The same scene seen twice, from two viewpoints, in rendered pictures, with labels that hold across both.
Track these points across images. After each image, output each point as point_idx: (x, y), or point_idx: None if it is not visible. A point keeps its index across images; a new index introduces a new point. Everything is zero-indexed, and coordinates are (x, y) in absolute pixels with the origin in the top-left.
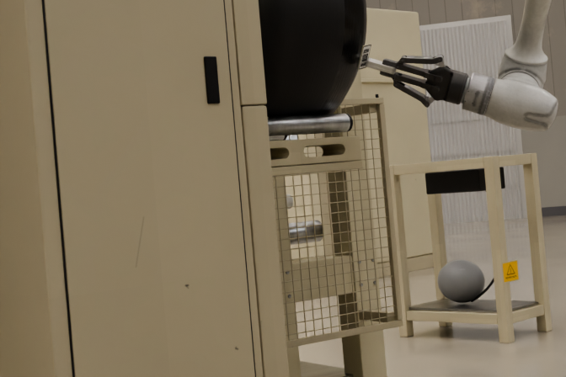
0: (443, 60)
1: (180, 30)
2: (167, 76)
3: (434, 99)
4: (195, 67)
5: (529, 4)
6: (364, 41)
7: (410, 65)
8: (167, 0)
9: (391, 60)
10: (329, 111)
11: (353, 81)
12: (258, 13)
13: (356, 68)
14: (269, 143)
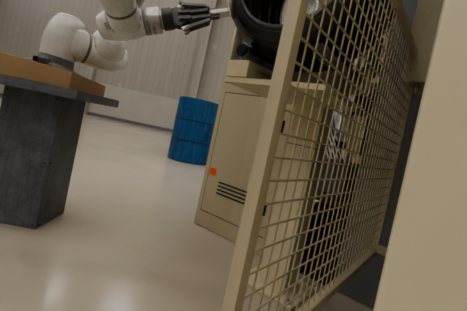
0: (178, 4)
1: None
2: None
3: (181, 28)
4: None
5: None
6: (231, 0)
7: (200, 9)
8: None
9: (212, 8)
10: (251, 46)
11: (238, 23)
12: (228, 59)
13: (233, 19)
14: (221, 92)
